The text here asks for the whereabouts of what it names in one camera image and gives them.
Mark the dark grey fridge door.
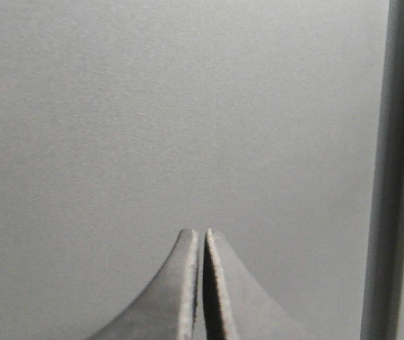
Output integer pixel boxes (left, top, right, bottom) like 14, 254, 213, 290
0, 1, 404, 339

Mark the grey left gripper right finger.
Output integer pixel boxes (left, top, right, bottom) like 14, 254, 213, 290
202, 229, 313, 339

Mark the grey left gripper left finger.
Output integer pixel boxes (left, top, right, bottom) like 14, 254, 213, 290
90, 229, 199, 339

